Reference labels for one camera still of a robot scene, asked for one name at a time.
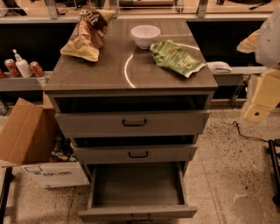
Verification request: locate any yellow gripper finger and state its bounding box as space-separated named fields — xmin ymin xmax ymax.
xmin=237 ymin=30 xmax=259 ymax=53

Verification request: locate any grey bottom drawer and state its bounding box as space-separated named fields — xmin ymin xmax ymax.
xmin=79 ymin=162 xmax=197 ymax=223

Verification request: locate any grey drawer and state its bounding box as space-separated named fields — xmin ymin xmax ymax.
xmin=55 ymin=110 xmax=210 ymax=137
xmin=79 ymin=162 xmax=197 ymax=223
xmin=75 ymin=144 xmax=197 ymax=165

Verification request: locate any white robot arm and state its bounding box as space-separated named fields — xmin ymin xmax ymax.
xmin=237 ymin=6 xmax=280 ymax=123

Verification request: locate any grey middle drawer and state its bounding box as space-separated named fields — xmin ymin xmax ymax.
xmin=75 ymin=144 xmax=197 ymax=165

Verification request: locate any grey top drawer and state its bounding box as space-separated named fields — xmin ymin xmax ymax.
xmin=55 ymin=110 xmax=210 ymax=137

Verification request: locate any white folded cloth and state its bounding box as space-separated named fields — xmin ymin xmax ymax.
xmin=207 ymin=61 xmax=232 ymax=74

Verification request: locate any black metal stand right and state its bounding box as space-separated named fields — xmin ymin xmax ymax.
xmin=267 ymin=140 xmax=280 ymax=206

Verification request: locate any black metal stand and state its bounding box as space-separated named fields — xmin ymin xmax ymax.
xmin=267 ymin=140 xmax=280 ymax=206
xmin=0 ymin=167 xmax=14 ymax=224

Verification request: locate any green chip bag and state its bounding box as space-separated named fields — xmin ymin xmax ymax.
xmin=150 ymin=39 xmax=206 ymax=78

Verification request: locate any white ceramic bowl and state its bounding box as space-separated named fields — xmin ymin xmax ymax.
xmin=131 ymin=24 xmax=161 ymax=49

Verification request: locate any brown yellow chip bag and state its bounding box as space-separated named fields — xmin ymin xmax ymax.
xmin=60 ymin=10 xmax=116 ymax=62

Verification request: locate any red soda can right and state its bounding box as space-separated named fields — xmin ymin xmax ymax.
xmin=30 ymin=61 xmax=45 ymax=77

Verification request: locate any red soda can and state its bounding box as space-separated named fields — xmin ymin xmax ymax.
xmin=4 ymin=59 xmax=20 ymax=77
xmin=30 ymin=61 xmax=45 ymax=77

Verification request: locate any white pump bottle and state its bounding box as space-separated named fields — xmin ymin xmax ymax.
xmin=13 ymin=49 xmax=32 ymax=78

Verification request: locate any brown cardboard box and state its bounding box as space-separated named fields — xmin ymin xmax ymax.
xmin=0 ymin=98 xmax=89 ymax=188

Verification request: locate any red soda can left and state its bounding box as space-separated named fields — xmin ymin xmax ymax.
xmin=4 ymin=59 xmax=20 ymax=77

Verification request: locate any black metal stand left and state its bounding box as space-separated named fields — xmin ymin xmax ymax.
xmin=0 ymin=167 xmax=14 ymax=224

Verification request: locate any black power cable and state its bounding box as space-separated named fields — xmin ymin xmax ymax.
xmin=232 ymin=120 xmax=270 ymax=144

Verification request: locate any grey wall shelf rail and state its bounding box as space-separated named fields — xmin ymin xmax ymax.
xmin=0 ymin=71 xmax=52 ymax=92

